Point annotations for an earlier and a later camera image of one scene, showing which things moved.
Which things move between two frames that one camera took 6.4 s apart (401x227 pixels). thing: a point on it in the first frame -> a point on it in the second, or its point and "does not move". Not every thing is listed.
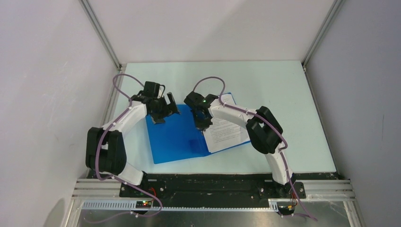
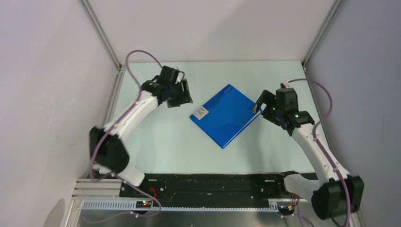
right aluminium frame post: [337, 5] does not move
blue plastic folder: [178, 137] -> [225, 116]
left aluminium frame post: [93, 19] does not move
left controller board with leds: [143, 204] does not move
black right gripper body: [197, 117] -> [276, 110]
